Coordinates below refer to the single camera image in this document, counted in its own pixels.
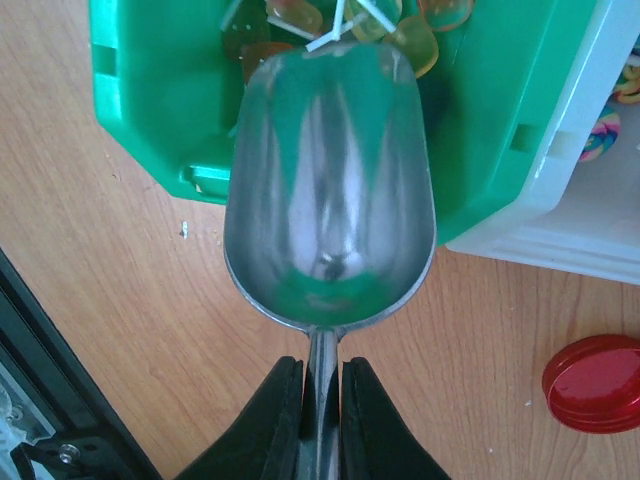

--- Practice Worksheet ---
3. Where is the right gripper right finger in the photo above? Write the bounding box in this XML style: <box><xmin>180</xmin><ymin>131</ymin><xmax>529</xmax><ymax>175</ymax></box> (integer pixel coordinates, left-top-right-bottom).
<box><xmin>340</xmin><ymin>357</ymin><xmax>449</xmax><ymax>480</ymax></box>

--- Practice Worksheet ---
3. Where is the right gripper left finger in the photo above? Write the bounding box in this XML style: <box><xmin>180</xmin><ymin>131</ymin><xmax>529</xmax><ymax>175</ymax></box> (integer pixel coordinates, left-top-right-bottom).
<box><xmin>178</xmin><ymin>356</ymin><xmax>303</xmax><ymax>480</ymax></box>

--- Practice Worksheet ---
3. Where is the metal scoop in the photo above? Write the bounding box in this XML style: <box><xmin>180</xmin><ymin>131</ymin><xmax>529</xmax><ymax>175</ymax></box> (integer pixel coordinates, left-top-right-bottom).
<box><xmin>224</xmin><ymin>42</ymin><xmax>436</xmax><ymax>479</ymax></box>

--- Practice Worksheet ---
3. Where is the white candy bin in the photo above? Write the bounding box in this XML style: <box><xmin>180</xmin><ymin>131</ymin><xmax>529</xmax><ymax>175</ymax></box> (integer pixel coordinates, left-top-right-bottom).
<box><xmin>446</xmin><ymin>1</ymin><xmax>639</xmax><ymax>284</ymax></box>

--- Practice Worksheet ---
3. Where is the green candy bin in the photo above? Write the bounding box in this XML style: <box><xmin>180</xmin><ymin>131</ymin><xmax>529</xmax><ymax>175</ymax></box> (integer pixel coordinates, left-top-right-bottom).
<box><xmin>89</xmin><ymin>1</ymin><xmax>600</xmax><ymax>243</ymax></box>

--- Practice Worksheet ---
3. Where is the red jar lid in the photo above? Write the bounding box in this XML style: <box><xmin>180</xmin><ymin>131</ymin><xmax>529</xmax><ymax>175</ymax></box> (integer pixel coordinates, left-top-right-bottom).
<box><xmin>541</xmin><ymin>334</ymin><xmax>639</xmax><ymax>434</ymax></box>

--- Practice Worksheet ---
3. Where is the black aluminium frame rail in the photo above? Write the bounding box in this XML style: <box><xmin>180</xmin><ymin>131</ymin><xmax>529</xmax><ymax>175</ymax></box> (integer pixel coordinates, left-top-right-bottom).
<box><xmin>1</xmin><ymin>257</ymin><xmax>159</xmax><ymax>479</ymax></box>

